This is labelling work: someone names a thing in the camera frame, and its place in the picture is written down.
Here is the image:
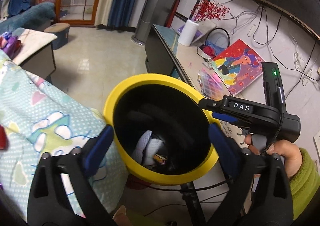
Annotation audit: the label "person right hand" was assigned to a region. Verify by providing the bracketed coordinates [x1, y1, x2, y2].
[244, 134, 304, 179]

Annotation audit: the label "white foam net bundle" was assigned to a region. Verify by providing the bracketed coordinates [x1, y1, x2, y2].
[131, 130, 164, 166]

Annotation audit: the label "bead organizer box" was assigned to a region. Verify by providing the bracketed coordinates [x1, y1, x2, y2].
[198, 70, 223, 101]

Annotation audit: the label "red plastic bag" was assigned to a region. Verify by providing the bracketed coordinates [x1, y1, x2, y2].
[0, 125, 9, 150]

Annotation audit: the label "hello kitty blue bedsheet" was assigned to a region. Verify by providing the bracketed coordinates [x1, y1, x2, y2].
[1, 52, 106, 217]

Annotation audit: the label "person left hand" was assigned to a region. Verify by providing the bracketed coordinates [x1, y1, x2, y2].
[113, 205, 132, 226]

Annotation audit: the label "tv cabinet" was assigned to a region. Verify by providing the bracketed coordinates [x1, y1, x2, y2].
[145, 25, 230, 97]

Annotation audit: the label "yellow rimmed black trash bin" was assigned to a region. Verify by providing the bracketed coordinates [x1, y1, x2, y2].
[103, 74, 219, 185]

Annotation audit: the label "blue grey sofa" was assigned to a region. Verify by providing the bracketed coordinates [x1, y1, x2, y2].
[1, 2, 56, 34]

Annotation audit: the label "blue round stool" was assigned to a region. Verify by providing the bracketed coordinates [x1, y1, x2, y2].
[44, 23, 70, 50]

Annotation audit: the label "white top coffee table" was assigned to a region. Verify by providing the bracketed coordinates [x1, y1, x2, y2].
[12, 28, 57, 81]

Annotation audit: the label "green sleeve forearm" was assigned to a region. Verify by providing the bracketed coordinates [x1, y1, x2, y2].
[290, 148, 319, 220]

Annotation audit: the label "white vase red berries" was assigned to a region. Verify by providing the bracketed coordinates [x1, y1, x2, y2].
[177, 0, 230, 47]

